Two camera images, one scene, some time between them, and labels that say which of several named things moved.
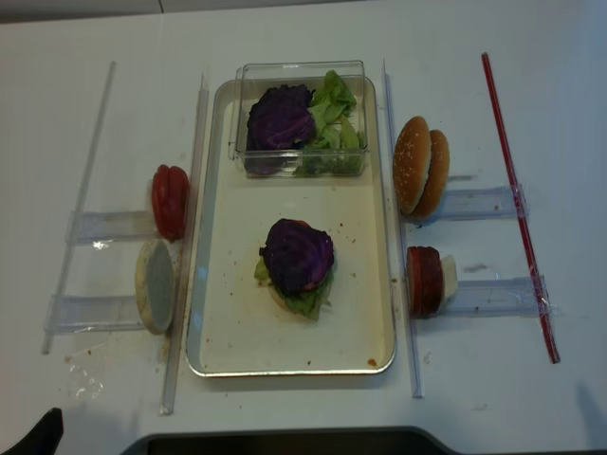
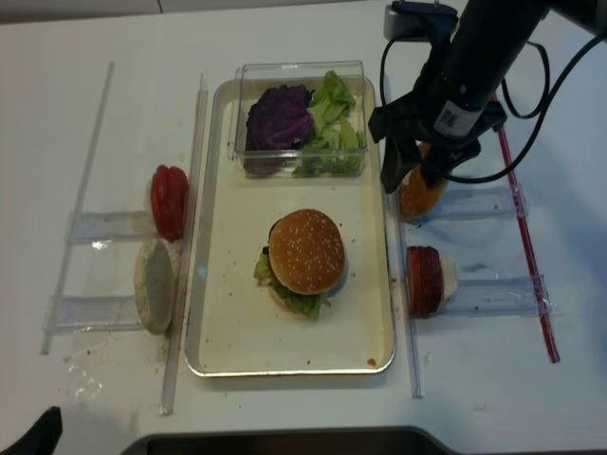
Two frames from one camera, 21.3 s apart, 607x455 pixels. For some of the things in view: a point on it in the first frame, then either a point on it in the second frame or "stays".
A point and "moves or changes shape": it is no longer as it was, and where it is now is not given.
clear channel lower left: [83, 314] stays
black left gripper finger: [44, 439] stays
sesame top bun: [412, 163] moves or changes shape
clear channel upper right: [477, 204] stays
